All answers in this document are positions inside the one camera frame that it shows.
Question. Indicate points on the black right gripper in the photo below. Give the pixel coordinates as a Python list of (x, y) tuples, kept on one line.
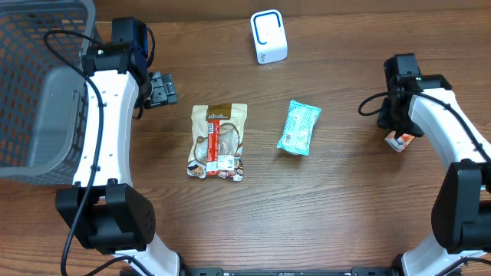
[(389, 119)]

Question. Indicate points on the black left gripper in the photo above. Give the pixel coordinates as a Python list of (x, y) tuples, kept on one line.
[(162, 90)]

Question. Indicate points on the orange tissue pack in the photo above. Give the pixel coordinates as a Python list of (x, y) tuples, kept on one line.
[(400, 143)]

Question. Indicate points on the brown white snack pouch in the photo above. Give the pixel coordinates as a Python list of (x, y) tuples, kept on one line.
[(232, 118)]

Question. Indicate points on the teal snack bag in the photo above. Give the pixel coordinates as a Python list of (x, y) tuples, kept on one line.
[(298, 129)]

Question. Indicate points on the red white stick pack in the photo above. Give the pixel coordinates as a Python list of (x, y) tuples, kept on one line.
[(213, 141)]

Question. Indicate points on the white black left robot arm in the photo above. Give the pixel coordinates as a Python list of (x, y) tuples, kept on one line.
[(102, 209)]

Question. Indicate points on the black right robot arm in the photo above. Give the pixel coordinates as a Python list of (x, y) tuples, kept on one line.
[(425, 105)]

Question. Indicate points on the white barcode scanner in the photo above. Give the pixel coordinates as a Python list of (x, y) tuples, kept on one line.
[(268, 32)]

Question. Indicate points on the grey plastic basket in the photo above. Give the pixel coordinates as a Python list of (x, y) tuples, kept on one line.
[(43, 101)]

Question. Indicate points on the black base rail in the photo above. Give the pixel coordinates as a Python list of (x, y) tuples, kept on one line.
[(355, 271)]

